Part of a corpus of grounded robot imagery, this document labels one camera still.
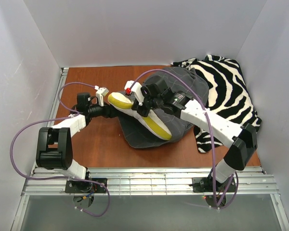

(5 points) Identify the cream yellow-edged pillow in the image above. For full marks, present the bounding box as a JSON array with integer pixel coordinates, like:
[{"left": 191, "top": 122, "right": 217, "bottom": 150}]
[{"left": 108, "top": 92, "right": 172, "bottom": 141}]

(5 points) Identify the grey checked pillowcase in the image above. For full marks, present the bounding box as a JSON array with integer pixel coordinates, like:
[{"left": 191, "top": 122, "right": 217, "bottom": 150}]
[{"left": 108, "top": 67, "right": 209, "bottom": 149}]

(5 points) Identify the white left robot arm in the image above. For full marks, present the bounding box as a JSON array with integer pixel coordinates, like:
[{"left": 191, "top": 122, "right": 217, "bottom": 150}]
[{"left": 36, "top": 92, "right": 118, "bottom": 180}]

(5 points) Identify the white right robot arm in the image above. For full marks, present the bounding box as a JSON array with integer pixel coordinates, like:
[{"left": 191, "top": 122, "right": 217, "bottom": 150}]
[{"left": 124, "top": 76, "right": 258, "bottom": 190}]

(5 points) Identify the zebra print blanket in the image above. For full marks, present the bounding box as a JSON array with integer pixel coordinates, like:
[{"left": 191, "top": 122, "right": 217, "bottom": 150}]
[{"left": 171, "top": 54, "right": 263, "bottom": 154}]

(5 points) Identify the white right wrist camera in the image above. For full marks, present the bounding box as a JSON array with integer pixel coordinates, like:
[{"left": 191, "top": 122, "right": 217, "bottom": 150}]
[{"left": 124, "top": 80, "right": 144, "bottom": 106}]

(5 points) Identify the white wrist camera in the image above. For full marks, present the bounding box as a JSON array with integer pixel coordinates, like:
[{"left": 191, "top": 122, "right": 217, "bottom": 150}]
[
  {"left": 94, "top": 86, "right": 109, "bottom": 107},
  {"left": 124, "top": 80, "right": 144, "bottom": 106}
]

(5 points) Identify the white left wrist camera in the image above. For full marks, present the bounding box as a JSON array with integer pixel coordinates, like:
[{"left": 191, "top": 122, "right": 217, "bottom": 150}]
[{"left": 94, "top": 86, "right": 109, "bottom": 107}]

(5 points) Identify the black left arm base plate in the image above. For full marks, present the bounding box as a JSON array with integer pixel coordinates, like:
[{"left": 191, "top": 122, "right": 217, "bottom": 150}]
[{"left": 65, "top": 178, "right": 107, "bottom": 194}]

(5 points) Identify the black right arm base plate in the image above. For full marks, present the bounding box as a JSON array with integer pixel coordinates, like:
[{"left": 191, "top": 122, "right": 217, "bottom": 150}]
[{"left": 189, "top": 177, "right": 230, "bottom": 193}]

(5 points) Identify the aluminium rail frame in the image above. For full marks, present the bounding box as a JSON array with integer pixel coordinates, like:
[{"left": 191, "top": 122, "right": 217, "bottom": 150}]
[{"left": 11, "top": 67, "right": 289, "bottom": 231}]

